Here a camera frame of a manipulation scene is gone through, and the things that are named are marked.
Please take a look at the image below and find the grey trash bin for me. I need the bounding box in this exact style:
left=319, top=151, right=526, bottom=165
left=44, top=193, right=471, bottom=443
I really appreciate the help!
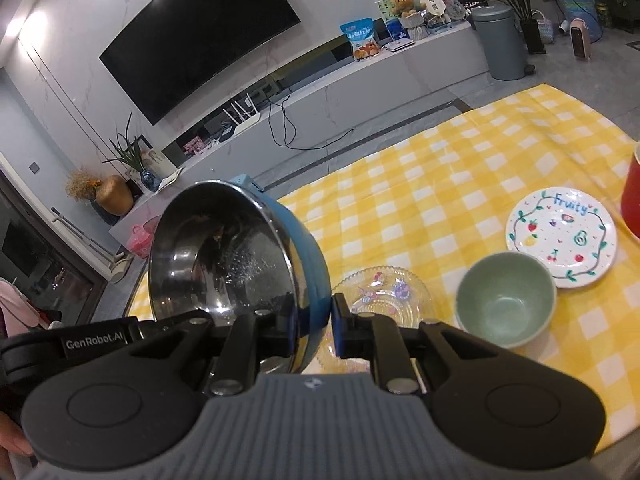
left=470, top=4, right=527, bottom=80

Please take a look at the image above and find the white wifi router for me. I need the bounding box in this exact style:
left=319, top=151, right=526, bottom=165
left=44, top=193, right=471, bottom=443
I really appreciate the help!
left=222, top=93, right=260, bottom=134

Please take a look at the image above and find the clear glass sticker plate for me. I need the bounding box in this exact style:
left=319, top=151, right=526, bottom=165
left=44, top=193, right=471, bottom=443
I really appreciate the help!
left=316, top=266, right=436, bottom=374

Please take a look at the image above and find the light blue plastic stool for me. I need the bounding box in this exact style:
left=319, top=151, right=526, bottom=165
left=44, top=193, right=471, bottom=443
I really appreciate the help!
left=230, top=174, right=264, bottom=193

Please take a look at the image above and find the pink chair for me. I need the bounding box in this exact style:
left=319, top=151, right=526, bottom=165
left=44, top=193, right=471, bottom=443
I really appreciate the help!
left=0, top=280, right=49, bottom=337

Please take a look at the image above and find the person left hand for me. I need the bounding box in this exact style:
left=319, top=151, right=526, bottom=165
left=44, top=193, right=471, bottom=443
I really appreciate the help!
left=0, top=414, right=34, bottom=479

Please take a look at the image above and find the blue snack bag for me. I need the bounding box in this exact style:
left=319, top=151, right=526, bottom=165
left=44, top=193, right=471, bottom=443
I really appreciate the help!
left=340, top=18, right=380, bottom=61

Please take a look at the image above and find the golden brown vase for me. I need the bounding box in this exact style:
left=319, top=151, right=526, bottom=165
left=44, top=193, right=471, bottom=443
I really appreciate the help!
left=96, top=174, right=134, bottom=217

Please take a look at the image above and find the brown teddy bear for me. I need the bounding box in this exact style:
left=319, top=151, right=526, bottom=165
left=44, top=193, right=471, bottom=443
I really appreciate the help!
left=392, top=0, right=416, bottom=18

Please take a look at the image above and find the small plant in blue vase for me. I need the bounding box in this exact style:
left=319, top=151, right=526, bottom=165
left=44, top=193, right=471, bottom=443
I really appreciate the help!
left=105, top=115, right=160, bottom=192

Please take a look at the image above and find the black power cable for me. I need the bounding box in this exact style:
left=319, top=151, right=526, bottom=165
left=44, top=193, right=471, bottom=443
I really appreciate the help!
left=267, top=94, right=356, bottom=152

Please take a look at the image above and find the blue water jug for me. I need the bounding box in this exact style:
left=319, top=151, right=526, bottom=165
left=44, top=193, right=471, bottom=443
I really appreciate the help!
left=558, top=0, right=603, bottom=42

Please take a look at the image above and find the pink heater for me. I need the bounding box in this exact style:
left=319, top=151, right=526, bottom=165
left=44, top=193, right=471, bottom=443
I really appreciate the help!
left=570, top=18, right=591, bottom=61

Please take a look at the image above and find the yellow checkered tablecloth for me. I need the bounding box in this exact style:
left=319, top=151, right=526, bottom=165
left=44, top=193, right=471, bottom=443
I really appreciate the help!
left=283, top=84, right=639, bottom=445

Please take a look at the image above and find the red ceramic mug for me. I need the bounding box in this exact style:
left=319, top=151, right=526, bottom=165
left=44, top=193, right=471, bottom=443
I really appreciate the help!
left=620, top=143, right=640, bottom=238

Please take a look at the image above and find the green ceramic bowl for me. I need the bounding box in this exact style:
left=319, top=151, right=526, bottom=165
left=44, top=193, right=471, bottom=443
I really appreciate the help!
left=454, top=252, right=558, bottom=349

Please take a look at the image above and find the black wall television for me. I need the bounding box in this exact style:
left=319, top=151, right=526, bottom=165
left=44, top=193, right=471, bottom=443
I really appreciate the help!
left=100, top=0, right=299, bottom=125

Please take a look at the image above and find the white fruity painted plate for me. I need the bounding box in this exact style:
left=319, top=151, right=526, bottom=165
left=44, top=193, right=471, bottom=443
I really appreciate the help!
left=506, top=186, right=617, bottom=289

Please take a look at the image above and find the pink plastic basket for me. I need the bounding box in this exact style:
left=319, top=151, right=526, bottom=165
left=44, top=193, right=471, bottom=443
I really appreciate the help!
left=126, top=216, right=160, bottom=259

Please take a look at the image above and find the blue steel bowl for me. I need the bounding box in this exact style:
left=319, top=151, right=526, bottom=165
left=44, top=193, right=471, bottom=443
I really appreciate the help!
left=149, top=180, right=332, bottom=373

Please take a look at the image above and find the grey tv console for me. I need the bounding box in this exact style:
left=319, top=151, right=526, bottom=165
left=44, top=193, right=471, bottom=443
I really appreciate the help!
left=110, top=23, right=488, bottom=245

